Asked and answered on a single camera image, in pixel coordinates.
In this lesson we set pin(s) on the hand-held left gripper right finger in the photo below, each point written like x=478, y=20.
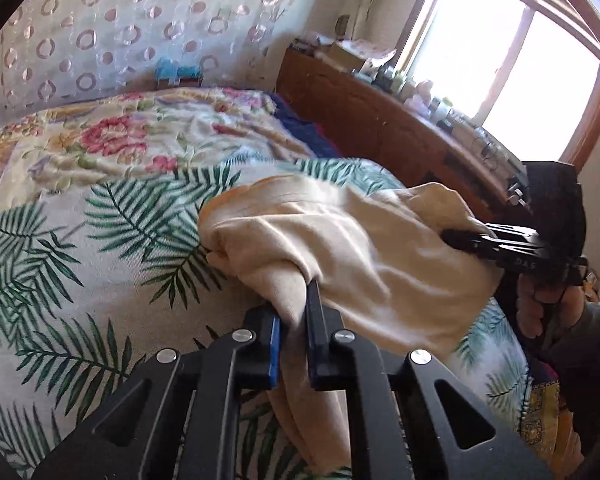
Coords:
x=314, y=350

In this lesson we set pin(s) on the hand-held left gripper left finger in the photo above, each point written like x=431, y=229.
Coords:
x=275, y=355

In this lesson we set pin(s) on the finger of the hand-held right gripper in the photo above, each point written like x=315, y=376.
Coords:
x=470, y=241

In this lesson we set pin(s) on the beige printed t-shirt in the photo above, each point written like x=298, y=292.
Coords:
x=355, y=260

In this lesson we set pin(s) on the person's right hand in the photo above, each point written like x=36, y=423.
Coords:
x=530, y=310

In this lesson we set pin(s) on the low wooden cabinet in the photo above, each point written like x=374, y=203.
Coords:
x=380, y=120

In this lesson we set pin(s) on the wooden framed window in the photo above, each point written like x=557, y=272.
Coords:
x=505, y=60

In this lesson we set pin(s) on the yellow patterned cloth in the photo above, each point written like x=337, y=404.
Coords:
x=545, y=415

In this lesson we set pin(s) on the navy blue blanket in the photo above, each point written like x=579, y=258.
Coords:
x=305, y=130

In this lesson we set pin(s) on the palm leaf bed sheet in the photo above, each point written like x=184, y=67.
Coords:
x=80, y=285

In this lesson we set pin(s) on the cardboard box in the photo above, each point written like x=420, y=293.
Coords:
x=342, y=57

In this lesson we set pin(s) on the patterned window curtain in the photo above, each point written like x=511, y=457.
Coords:
x=367, y=5

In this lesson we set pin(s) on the floral blanket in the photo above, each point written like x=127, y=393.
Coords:
x=130, y=135

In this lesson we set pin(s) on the blue tissue box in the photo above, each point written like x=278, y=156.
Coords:
x=167, y=70

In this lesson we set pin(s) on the circle-patterned sheer curtain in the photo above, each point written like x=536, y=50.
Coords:
x=105, y=20

